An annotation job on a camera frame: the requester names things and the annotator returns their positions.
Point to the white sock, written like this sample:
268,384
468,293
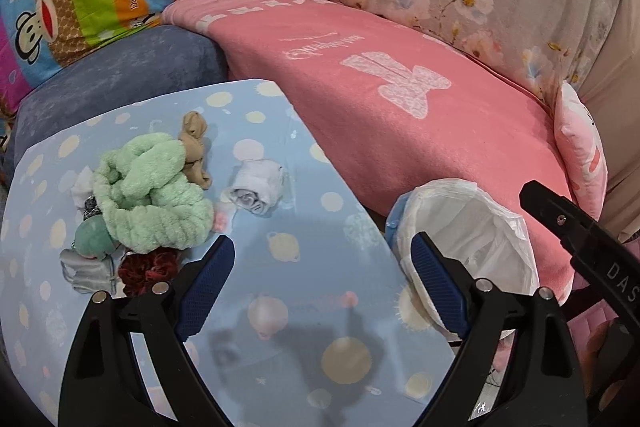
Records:
255,187

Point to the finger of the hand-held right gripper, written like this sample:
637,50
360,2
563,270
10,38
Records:
590,242

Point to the black patterned cloth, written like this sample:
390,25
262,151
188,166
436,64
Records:
92,207

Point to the beige cloth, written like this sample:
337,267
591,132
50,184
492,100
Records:
615,132

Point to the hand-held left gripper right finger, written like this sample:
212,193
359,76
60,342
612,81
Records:
440,287

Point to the green fluffy towel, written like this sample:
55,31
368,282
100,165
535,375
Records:
150,207

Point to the blue-grey sofa cushion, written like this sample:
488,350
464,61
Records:
125,67

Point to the dark red scrunchie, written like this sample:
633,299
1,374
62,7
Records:
145,264

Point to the small white cloth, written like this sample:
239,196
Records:
82,187

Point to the pink blanket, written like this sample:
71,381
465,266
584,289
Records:
350,107

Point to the blue waste bin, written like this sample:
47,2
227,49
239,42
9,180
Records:
391,227

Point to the pale green ball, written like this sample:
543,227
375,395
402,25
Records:
95,239

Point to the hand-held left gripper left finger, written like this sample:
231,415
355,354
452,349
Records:
205,287

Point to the beige knotted stocking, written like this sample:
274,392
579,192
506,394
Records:
192,142

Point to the white plastic bin liner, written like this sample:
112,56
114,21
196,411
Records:
480,232

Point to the grey cloth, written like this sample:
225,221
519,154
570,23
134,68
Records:
80,274

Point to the pink cartoon pillow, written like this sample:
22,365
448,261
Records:
580,147

